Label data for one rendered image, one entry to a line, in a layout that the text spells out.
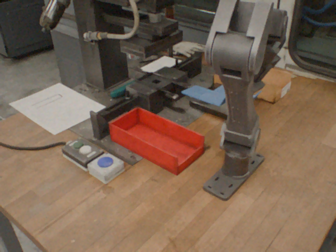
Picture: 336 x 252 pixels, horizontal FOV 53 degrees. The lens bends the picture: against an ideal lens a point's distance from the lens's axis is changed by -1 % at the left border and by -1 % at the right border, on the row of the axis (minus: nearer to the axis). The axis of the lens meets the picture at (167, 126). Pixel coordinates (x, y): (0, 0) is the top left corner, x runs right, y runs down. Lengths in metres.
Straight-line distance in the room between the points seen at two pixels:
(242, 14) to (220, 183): 0.40
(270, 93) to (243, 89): 0.54
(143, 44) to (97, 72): 0.32
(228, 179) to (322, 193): 0.22
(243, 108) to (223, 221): 0.25
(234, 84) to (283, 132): 0.45
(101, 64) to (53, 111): 0.23
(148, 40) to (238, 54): 0.49
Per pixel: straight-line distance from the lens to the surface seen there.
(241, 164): 0.83
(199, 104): 1.13
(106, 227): 0.78
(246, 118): 0.74
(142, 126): 1.05
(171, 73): 1.18
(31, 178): 0.95
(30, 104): 1.29
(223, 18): 0.62
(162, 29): 1.01
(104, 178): 0.86
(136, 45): 1.01
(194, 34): 1.79
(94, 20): 1.19
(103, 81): 1.27
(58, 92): 1.33
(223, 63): 0.61
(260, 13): 0.61
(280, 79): 1.30
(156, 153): 0.88
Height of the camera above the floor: 1.49
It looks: 34 degrees down
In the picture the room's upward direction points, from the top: 2 degrees counter-clockwise
